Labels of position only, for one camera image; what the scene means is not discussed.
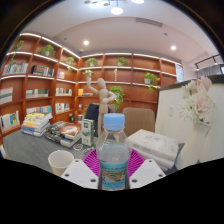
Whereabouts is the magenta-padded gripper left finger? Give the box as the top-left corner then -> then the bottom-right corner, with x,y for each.
60,148 -> 102,190

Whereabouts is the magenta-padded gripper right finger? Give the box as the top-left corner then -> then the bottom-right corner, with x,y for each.
127,148 -> 167,190

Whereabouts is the clear blue-capped water bottle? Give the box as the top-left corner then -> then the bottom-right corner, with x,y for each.
95,112 -> 133,191

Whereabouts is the cream cylindrical cup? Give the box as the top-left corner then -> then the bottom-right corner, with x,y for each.
47,149 -> 75,177

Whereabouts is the tall green white carton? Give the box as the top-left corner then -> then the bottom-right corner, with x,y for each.
80,118 -> 96,148

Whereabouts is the dark magazine stack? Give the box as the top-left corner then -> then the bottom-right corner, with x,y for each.
44,120 -> 83,148

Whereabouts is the beige chair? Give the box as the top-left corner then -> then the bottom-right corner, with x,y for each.
121,107 -> 156,138

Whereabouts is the wooden artist mannequin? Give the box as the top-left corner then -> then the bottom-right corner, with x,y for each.
87,71 -> 118,138

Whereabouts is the pink and white flower bouquet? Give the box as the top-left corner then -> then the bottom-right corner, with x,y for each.
179,76 -> 216,126

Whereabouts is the wooden shelf unit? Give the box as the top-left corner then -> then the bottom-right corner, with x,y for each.
0,32 -> 184,148

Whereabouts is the grey curtain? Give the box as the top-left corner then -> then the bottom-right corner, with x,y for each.
196,63 -> 224,79

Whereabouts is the ceiling air vent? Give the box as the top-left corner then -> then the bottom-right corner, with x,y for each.
134,17 -> 164,28

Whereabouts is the branched ceiling lamp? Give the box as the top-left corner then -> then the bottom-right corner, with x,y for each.
83,0 -> 146,16

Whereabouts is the black track light rail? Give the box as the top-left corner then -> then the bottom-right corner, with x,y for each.
194,54 -> 223,72

